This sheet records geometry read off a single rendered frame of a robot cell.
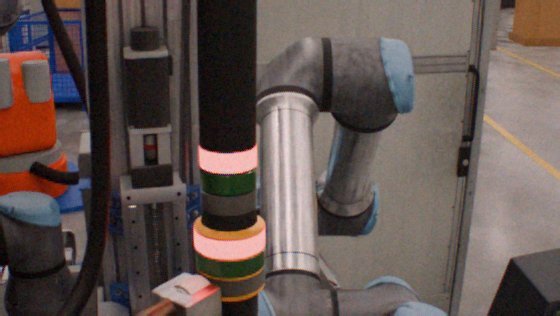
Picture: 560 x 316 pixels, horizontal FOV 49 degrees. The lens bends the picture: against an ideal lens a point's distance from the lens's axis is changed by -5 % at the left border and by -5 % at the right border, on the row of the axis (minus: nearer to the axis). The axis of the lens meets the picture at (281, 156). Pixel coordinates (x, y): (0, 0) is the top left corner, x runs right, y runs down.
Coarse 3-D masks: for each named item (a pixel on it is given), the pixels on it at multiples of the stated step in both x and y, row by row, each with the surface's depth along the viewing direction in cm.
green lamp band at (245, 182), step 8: (200, 168) 37; (256, 168) 37; (200, 176) 37; (208, 176) 36; (216, 176) 36; (224, 176) 36; (232, 176) 36; (240, 176) 36; (248, 176) 37; (256, 176) 38; (200, 184) 37; (208, 184) 37; (216, 184) 36; (224, 184) 36; (232, 184) 36; (240, 184) 36; (248, 184) 37; (256, 184) 38; (216, 192) 36; (224, 192) 36; (232, 192) 36; (240, 192) 37
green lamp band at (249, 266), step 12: (264, 252) 39; (204, 264) 38; (216, 264) 37; (228, 264) 37; (240, 264) 37; (252, 264) 38; (264, 264) 39; (216, 276) 38; (228, 276) 38; (240, 276) 38
